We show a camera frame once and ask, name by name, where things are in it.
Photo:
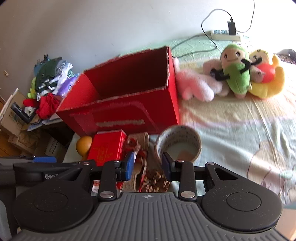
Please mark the yellow red plush toy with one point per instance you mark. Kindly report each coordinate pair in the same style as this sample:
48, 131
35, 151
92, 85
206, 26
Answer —
267, 78

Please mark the cardboard boxes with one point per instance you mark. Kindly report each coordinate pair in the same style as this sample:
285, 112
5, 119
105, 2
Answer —
16, 128

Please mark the large red cardboard box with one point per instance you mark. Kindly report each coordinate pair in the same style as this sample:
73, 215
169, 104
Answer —
135, 93

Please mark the green plush toy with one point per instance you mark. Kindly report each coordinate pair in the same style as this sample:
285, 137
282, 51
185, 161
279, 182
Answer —
235, 70

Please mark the black cylinder bottle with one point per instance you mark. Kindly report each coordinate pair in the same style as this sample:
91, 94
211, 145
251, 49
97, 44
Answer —
21, 113

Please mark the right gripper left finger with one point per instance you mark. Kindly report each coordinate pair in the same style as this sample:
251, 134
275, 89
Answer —
111, 173

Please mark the white power strip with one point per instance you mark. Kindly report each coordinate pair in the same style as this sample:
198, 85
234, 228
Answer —
223, 35

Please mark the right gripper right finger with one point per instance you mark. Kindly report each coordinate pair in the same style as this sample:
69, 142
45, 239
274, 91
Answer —
185, 173

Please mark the packing tape roll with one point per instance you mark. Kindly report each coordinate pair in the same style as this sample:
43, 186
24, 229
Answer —
180, 142

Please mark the orange wooden gourd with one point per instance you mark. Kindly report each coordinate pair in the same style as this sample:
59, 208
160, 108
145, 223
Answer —
83, 146

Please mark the pink plush toy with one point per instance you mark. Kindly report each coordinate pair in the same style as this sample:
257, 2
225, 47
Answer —
193, 84

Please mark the small red gift box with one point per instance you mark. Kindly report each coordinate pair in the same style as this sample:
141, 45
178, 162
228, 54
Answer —
107, 146

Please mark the black charger adapter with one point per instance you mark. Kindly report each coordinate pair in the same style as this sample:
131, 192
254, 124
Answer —
231, 28

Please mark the brown pine cone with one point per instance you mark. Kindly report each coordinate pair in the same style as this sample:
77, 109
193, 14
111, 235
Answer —
155, 181

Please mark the patterned scarf beige pouch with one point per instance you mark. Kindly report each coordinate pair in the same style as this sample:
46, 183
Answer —
138, 142

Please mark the pile of clothes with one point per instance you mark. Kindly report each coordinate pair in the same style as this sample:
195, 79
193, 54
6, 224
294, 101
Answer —
53, 80

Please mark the cartoon print bed sheet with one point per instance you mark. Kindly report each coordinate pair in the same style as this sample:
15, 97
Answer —
250, 136

